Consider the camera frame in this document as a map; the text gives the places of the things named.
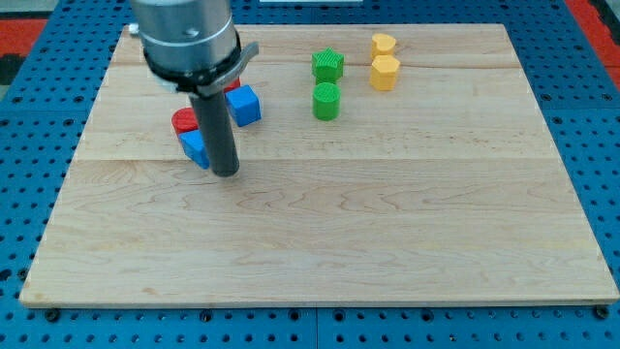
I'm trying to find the yellow hexagon block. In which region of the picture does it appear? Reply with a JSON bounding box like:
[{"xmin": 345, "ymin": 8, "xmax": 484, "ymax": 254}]
[{"xmin": 369, "ymin": 55, "xmax": 400, "ymax": 91}]

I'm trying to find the blue cube block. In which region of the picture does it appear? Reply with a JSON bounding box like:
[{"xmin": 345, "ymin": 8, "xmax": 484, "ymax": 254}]
[{"xmin": 225, "ymin": 85, "xmax": 262, "ymax": 127}]

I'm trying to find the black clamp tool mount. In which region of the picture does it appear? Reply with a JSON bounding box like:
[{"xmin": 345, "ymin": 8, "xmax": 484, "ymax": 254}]
[{"xmin": 143, "ymin": 42, "xmax": 259, "ymax": 96}]

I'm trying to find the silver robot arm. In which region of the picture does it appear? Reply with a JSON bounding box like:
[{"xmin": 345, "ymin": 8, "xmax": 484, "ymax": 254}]
[{"xmin": 130, "ymin": 0, "xmax": 260, "ymax": 177}]

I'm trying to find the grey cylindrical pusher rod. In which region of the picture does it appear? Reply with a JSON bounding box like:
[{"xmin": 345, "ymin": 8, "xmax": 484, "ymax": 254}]
[{"xmin": 190, "ymin": 91, "xmax": 239, "ymax": 177}]

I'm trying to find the green star block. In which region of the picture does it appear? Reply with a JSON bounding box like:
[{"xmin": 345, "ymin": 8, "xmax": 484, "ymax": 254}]
[{"xmin": 311, "ymin": 47, "xmax": 345, "ymax": 84}]

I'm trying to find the red block behind arm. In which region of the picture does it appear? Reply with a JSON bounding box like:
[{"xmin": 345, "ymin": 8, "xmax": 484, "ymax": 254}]
[{"xmin": 224, "ymin": 79, "xmax": 241, "ymax": 93}]

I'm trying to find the red cylinder block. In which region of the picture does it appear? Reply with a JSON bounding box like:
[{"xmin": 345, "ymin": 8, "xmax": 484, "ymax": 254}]
[{"xmin": 170, "ymin": 108, "xmax": 199, "ymax": 135}]

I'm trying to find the green cylinder block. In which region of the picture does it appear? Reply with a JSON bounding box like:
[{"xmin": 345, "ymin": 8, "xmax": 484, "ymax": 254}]
[{"xmin": 312, "ymin": 82, "xmax": 341, "ymax": 121}]

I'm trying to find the yellow heart block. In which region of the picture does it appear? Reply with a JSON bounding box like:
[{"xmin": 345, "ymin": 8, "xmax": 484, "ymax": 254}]
[{"xmin": 371, "ymin": 33, "xmax": 397, "ymax": 59}]

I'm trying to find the light wooden board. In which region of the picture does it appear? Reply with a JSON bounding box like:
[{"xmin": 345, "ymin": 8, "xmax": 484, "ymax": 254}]
[{"xmin": 20, "ymin": 24, "xmax": 619, "ymax": 308}]

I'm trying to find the blue angled block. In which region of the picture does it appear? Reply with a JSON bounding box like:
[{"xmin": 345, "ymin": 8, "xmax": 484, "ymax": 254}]
[{"xmin": 178, "ymin": 130, "xmax": 209, "ymax": 170}]

